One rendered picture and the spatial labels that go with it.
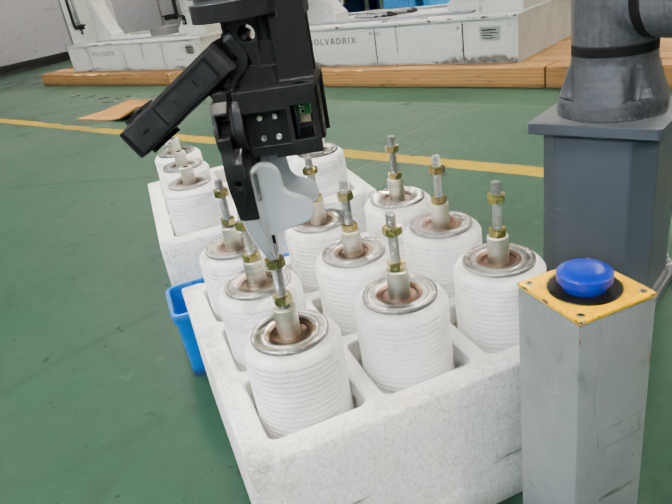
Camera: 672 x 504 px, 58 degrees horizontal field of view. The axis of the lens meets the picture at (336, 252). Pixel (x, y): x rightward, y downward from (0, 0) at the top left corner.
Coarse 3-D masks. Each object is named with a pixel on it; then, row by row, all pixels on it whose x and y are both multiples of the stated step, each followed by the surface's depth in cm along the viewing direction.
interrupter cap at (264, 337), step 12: (300, 312) 61; (312, 312) 60; (264, 324) 60; (300, 324) 59; (312, 324) 58; (324, 324) 58; (252, 336) 58; (264, 336) 58; (276, 336) 58; (300, 336) 57; (312, 336) 56; (324, 336) 56; (264, 348) 56; (276, 348) 55; (288, 348) 55; (300, 348) 55
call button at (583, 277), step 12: (564, 264) 46; (576, 264) 46; (588, 264) 46; (600, 264) 45; (564, 276) 45; (576, 276) 44; (588, 276) 44; (600, 276) 44; (612, 276) 44; (564, 288) 45; (576, 288) 44; (588, 288) 44; (600, 288) 44
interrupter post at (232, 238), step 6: (222, 228) 76; (228, 228) 76; (234, 228) 76; (222, 234) 77; (228, 234) 76; (234, 234) 76; (228, 240) 77; (234, 240) 77; (240, 240) 78; (228, 246) 77; (234, 246) 77; (240, 246) 78
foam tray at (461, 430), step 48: (192, 288) 85; (240, 384) 64; (432, 384) 59; (480, 384) 59; (240, 432) 57; (336, 432) 55; (384, 432) 57; (432, 432) 59; (480, 432) 62; (288, 480) 54; (336, 480) 57; (384, 480) 59; (432, 480) 61; (480, 480) 64
